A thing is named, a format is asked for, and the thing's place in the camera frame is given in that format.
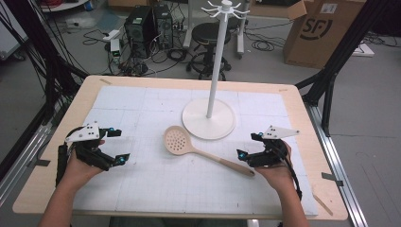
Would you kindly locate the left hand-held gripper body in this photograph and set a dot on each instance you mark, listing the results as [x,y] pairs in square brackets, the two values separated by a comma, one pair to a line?
[85,134]

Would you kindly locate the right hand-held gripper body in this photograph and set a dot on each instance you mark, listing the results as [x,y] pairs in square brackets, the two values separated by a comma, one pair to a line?
[271,154]

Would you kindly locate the white hook rack stand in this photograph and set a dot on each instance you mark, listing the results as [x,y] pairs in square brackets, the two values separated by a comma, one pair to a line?
[209,121]

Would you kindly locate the beige slotted spoon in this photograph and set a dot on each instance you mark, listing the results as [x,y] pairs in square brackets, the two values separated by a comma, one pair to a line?
[178,140]

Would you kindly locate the person's right hand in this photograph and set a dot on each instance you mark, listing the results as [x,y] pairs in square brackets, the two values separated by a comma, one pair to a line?
[279,175]

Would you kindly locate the person's left hand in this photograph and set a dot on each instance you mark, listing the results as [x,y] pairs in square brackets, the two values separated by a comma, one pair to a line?
[80,171]

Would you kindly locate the grey tape piece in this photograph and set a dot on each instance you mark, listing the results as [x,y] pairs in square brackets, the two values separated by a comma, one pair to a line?
[331,178]
[42,162]

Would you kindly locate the white grid mat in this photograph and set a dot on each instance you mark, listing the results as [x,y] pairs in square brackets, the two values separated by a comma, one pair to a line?
[176,192]

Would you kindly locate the thin wooden stick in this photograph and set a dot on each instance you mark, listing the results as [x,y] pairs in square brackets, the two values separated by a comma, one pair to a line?
[322,204]

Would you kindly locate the white box device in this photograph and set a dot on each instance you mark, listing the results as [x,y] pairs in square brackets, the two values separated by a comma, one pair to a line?
[115,48]

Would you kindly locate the white power strip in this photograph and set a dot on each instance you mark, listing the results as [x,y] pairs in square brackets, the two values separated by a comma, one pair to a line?
[111,34]

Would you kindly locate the white stand leg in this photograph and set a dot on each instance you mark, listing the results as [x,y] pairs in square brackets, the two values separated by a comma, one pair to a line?
[188,28]
[240,34]

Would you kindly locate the large black computer tower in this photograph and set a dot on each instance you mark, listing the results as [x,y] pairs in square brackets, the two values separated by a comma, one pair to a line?
[138,28]

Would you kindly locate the black round stool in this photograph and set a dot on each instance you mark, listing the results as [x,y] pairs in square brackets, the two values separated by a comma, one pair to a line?
[209,34]

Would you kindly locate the slim black computer tower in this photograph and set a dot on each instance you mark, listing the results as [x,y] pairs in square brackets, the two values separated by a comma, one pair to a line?
[164,25]

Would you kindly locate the large printed cardboard box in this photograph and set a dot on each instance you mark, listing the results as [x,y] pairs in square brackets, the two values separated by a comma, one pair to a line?
[321,34]

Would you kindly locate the white cabinet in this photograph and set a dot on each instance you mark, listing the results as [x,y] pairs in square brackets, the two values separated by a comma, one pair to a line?
[9,34]

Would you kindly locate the open plain cardboard box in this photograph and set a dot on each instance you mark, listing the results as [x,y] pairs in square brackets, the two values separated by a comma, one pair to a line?
[277,8]

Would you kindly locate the round white table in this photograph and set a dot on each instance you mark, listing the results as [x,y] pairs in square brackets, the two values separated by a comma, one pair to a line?
[63,4]

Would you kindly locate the white flat floor board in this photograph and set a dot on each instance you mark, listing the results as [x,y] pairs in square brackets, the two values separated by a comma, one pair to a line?
[363,50]

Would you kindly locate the aluminium rail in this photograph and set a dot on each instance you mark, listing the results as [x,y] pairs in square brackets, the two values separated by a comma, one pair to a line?
[22,157]
[340,176]

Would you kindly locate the black metal frame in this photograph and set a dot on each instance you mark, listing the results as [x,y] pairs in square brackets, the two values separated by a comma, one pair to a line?
[334,63]
[47,63]

